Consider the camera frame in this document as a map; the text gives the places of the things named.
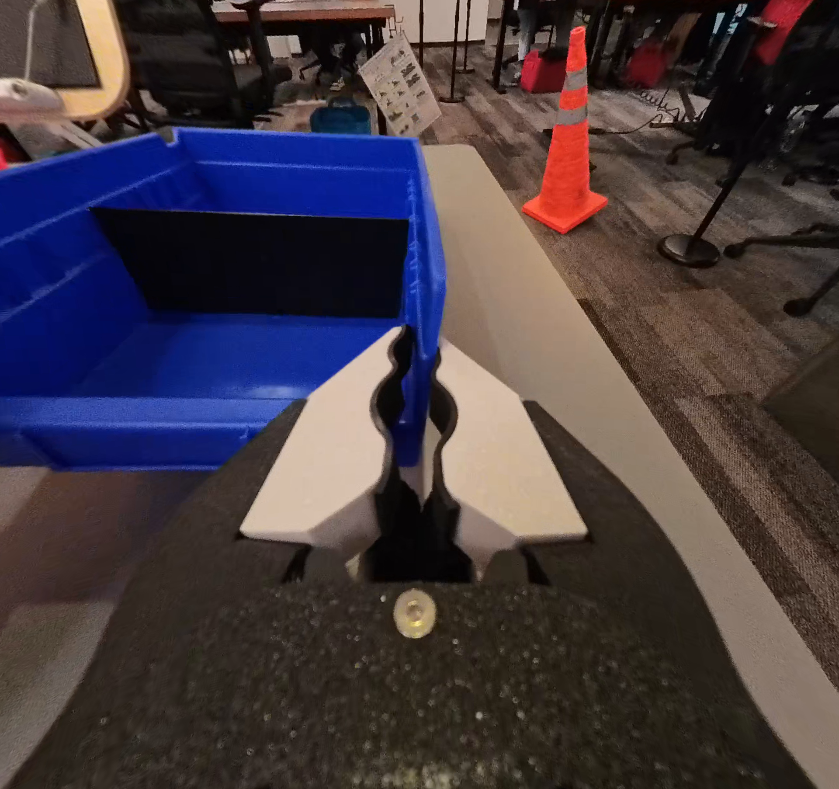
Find printed paper sheet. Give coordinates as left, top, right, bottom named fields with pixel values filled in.
left=358, top=35, right=442, bottom=137

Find orange traffic cone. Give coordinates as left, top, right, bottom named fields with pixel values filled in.
left=522, top=26, right=610, bottom=235

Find black office chair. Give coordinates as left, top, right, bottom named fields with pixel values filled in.
left=105, top=0, right=294, bottom=131
left=665, top=0, right=839, bottom=170

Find blue bag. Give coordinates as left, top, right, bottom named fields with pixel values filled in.
left=309, top=97, right=374, bottom=136

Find grey desk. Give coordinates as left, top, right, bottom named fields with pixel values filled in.
left=0, top=143, right=839, bottom=789

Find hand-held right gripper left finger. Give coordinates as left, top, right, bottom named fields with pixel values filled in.
left=239, top=325, right=422, bottom=583

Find black bin divider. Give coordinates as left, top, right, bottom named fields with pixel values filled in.
left=90, top=207, right=412, bottom=320

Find black pole base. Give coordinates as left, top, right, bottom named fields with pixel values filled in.
left=657, top=127, right=764, bottom=271

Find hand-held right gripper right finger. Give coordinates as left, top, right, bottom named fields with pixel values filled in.
left=423, top=337, right=590, bottom=581

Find blue storage bin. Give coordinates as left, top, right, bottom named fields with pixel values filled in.
left=0, top=125, right=448, bottom=473

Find red storage bin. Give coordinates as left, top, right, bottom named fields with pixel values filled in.
left=521, top=48, right=568, bottom=95

